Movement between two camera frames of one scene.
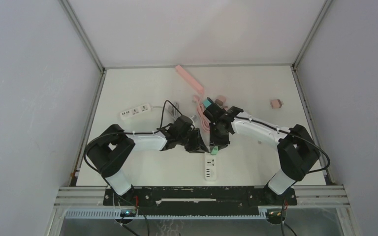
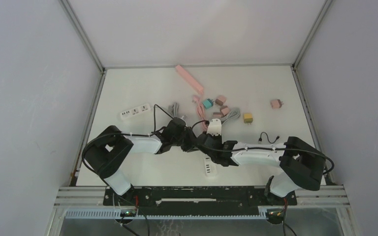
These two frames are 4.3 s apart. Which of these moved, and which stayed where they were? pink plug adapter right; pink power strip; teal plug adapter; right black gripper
Moved: right black gripper
Stayed: pink plug adapter right; teal plug adapter; pink power strip
